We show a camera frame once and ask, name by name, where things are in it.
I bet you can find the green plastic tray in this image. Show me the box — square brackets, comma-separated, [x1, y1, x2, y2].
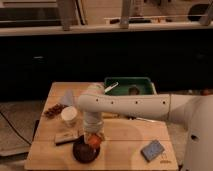
[104, 77, 154, 96]

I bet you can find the brown grape bunch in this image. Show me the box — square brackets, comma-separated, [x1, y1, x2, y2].
[44, 104, 66, 118]

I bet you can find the green metal cup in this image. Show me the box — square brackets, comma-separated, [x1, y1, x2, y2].
[129, 87, 140, 95]

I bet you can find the blue sponge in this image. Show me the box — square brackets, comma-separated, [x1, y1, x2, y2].
[140, 140, 165, 162]

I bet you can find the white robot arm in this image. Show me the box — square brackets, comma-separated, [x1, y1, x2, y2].
[77, 83, 213, 171]

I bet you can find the red apple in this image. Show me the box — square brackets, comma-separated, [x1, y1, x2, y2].
[88, 135, 101, 148]

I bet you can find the wooden block eraser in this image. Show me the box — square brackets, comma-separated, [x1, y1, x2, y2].
[54, 131, 79, 145]

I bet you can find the white cup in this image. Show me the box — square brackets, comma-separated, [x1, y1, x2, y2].
[61, 106, 78, 126]

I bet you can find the dark purple bowl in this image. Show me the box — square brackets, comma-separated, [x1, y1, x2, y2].
[72, 135, 100, 164]

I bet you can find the white plastic spoon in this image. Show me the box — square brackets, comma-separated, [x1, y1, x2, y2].
[104, 82, 119, 93]

